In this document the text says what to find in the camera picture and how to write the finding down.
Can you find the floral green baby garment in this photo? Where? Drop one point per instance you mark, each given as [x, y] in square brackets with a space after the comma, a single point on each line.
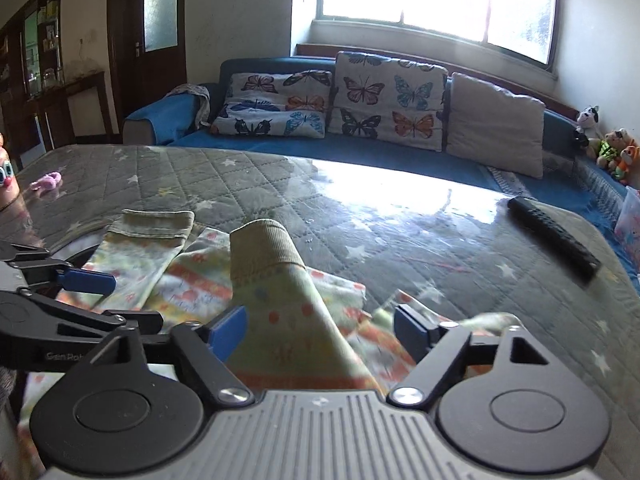
[319, 367]

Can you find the black white plush cow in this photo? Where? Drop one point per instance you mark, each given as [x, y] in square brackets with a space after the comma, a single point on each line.
[587, 134]

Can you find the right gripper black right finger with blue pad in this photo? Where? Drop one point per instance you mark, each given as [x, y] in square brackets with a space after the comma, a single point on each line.
[497, 404]

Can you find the dark wooden door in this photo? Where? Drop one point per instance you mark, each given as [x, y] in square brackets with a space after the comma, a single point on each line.
[147, 51]

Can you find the small pink toy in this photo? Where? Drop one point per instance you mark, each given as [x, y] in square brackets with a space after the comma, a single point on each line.
[47, 183]

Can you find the clear plastic storage box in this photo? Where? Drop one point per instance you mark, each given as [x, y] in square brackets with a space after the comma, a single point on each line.
[627, 228]

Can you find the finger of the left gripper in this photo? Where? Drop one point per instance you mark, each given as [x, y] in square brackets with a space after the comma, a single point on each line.
[149, 322]
[59, 272]

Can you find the plain beige cushion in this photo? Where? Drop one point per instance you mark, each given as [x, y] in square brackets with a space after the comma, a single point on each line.
[495, 127]

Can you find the low butterfly print cushion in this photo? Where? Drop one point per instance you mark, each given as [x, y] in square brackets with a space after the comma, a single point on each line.
[275, 105]

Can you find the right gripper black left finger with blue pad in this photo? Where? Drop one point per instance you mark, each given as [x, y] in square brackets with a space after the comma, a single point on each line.
[111, 416]

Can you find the blue sofa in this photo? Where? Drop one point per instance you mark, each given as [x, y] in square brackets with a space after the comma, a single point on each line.
[569, 182]

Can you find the tall butterfly print cushion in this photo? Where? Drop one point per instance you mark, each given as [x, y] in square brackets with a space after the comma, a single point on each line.
[389, 99]

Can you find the orange plush fox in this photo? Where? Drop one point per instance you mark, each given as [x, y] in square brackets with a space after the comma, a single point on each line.
[628, 157]

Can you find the brown plush dog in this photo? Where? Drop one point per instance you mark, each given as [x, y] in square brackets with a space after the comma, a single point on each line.
[611, 147]

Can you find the grey cloth on armrest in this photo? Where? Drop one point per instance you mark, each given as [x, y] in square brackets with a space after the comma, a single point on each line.
[201, 98]

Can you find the black remote control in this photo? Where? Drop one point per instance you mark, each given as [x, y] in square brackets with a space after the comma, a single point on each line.
[568, 248]

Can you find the pink cartoon bottle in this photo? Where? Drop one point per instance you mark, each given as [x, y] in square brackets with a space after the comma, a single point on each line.
[9, 188]

